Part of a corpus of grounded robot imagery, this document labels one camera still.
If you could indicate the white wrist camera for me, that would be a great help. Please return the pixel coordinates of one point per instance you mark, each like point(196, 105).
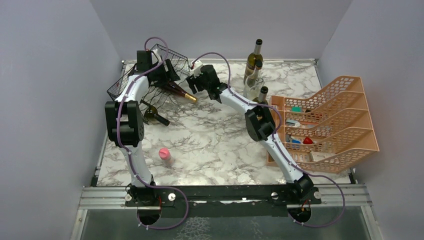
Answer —
point(156, 55)
point(195, 71)

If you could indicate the dark green wine bottle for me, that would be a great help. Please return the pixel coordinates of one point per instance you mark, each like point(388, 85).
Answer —
point(262, 96)
point(151, 113)

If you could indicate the red triangular item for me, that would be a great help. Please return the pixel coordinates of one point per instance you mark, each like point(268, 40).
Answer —
point(308, 141)

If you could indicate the orange plastic desk organizer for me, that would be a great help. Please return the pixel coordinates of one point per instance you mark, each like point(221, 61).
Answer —
point(336, 118)

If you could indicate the black wire wine rack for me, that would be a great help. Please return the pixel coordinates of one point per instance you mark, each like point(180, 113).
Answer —
point(136, 82)

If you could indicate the clear glass wine bottle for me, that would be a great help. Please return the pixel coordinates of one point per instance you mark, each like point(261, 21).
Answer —
point(253, 83)

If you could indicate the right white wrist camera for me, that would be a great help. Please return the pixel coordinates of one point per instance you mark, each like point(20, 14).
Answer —
point(195, 71)

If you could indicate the amber bottle gold cap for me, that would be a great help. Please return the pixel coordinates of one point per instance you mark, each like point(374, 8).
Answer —
point(174, 88)

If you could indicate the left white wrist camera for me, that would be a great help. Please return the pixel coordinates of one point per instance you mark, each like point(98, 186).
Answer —
point(156, 55)

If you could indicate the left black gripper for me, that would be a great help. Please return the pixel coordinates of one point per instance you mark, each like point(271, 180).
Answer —
point(168, 75)

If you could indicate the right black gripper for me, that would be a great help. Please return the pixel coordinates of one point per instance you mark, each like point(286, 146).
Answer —
point(191, 80)

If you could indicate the small pink capped bottle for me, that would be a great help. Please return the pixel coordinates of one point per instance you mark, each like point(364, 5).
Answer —
point(166, 156)

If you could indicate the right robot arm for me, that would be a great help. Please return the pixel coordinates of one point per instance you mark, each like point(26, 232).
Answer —
point(259, 122)

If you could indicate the green wine bottle tan label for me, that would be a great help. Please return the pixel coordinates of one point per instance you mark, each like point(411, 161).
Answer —
point(252, 57)

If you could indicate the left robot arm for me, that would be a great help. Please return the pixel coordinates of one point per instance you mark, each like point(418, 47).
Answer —
point(125, 123)

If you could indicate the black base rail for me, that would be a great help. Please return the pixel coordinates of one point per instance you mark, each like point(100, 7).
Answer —
point(219, 201)

